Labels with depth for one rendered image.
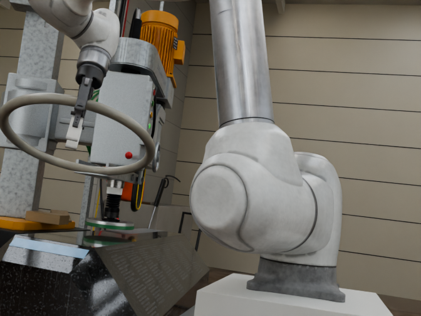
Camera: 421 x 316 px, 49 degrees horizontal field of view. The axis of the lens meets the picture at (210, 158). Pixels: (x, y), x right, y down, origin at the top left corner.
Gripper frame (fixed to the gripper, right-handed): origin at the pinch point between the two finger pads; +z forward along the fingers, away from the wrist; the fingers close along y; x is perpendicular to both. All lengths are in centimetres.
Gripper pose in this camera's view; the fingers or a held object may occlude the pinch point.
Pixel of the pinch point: (74, 133)
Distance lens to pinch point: 129.3
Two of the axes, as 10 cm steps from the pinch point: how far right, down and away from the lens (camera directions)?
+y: -3.0, 3.9, 8.7
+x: -9.5, -2.3, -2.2
